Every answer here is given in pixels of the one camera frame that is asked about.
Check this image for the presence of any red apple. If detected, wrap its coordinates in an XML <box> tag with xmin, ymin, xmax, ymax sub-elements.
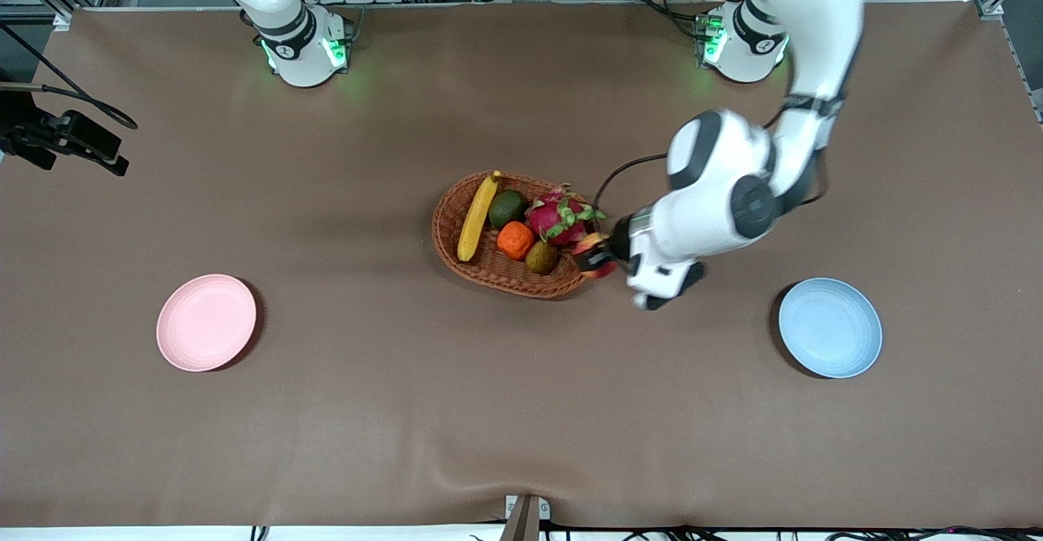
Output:
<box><xmin>573</xmin><ymin>231</ymin><xmax>620</xmax><ymax>281</ymax></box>

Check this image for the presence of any yellow banana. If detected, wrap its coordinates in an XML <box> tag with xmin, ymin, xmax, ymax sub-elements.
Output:
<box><xmin>457</xmin><ymin>170</ymin><xmax>502</xmax><ymax>263</ymax></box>

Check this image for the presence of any brown kiwi fruit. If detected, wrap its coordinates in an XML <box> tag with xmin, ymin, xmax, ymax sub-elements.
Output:
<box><xmin>525</xmin><ymin>240</ymin><xmax>560</xmax><ymax>275</ymax></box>

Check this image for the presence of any pink dragon fruit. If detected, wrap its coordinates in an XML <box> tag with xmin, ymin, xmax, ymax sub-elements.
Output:
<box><xmin>526</xmin><ymin>184</ymin><xmax>608</xmax><ymax>249</ymax></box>

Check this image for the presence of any orange tangerine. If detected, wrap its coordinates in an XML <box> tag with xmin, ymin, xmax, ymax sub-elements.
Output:
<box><xmin>496</xmin><ymin>221</ymin><xmax>536</xmax><ymax>262</ymax></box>

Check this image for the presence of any green avocado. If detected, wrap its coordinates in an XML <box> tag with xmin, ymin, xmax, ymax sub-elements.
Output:
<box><xmin>488</xmin><ymin>190</ymin><xmax>530</xmax><ymax>230</ymax></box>

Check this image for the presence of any brown wicker basket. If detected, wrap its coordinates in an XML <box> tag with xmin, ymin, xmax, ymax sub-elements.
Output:
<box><xmin>432</xmin><ymin>170</ymin><xmax>605</xmax><ymax>299</ymax></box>

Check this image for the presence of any brown table cover mat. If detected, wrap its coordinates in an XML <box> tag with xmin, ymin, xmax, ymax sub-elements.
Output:
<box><xmin>0</xmin><ymin>0</ymin><xmax>1043</xmax><ymax>530</ymax></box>

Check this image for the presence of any pink round plate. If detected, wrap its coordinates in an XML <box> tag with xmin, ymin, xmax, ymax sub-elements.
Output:
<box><xmin>156</xmin><ymin>274</ymin><xmax>257</xmax><ymax>372</ymax></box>

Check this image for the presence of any blue round plate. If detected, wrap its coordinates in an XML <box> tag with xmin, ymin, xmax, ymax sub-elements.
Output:
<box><xmin>778</xmin><ymin>278</ymin><xmax>883</xmax><ymax>379</ymax></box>

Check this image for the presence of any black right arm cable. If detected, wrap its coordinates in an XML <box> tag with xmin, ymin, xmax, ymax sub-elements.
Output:
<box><xmin>0</xmin><ymin>22</ymin><xmax>138</xmax><ymax>130</ymax></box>

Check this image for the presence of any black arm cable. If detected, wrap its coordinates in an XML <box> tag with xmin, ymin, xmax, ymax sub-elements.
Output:
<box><xmin>0</xmin><ymin>22</ymin><xmax>138</xmax><ymax>130</ymax></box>
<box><xmin>595</xmin><ymin>60</ymin><xmax>832</xmax><ymax>208</ymax></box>

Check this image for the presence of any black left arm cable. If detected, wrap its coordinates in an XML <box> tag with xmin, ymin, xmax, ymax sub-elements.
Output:
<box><xmin>595</xmin><ymin>60</ymin><xmax>832</xmax><ymax>208</ymax></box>

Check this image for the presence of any metal bracket with post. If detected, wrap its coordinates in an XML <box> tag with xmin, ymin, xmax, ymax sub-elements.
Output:
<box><xmin>499</xmin><ymin>494</ymin><xmax>552</xmax><ymax>541</ymax></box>

